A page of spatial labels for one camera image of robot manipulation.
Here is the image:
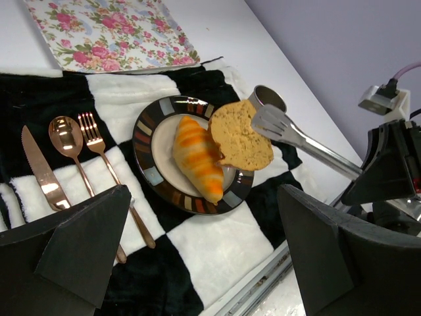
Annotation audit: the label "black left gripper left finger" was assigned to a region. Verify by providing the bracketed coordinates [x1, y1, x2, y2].
[1, 185, 132, 315]

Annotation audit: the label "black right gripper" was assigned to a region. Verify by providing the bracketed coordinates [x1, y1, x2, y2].
[341, 119, 420, 205]

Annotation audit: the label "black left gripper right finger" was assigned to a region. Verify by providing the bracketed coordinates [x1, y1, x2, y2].
[278, 185, 420, 315]

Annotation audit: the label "metal serving tongs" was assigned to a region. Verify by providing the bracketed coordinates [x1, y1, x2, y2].
[251, 104, 420, 222]

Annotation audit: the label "brown bread slice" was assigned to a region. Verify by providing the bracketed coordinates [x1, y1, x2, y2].
[208, 100, 274, 171]

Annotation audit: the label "orange striped croissant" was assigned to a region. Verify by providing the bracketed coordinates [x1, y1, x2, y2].
[172, 116, 224, 205]

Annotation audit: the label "copper knife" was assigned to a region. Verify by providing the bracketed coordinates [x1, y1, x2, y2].
[21, 125, 70, 211]

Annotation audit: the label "black white checkered cloth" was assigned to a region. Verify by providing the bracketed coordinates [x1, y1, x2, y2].
[1, 58, 317, 315]

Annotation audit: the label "copper spoon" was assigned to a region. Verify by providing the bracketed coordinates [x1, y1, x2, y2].
[48, 115, 128, 265]

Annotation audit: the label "copper fork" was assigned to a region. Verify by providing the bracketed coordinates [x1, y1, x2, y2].
[78, 112, 156, 249]

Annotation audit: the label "dark rimmed ceramic plate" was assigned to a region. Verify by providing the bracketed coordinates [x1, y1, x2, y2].
[132, 95, 254, 215]

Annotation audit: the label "white metal cup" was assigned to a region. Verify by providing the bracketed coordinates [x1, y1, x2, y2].
[248, 85, 287, 112]

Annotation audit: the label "floral rectangular tray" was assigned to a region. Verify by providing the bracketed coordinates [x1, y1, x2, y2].
[25, 1, 200, 73]

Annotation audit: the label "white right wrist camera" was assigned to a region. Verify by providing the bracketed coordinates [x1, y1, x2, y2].
[358, 86, 410, 122]

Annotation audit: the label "aluminium frame rail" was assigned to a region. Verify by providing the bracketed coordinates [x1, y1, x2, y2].
[201, 242, 293, 315]

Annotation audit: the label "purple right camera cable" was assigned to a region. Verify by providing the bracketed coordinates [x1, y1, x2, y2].
[389, 61, 421, 88]

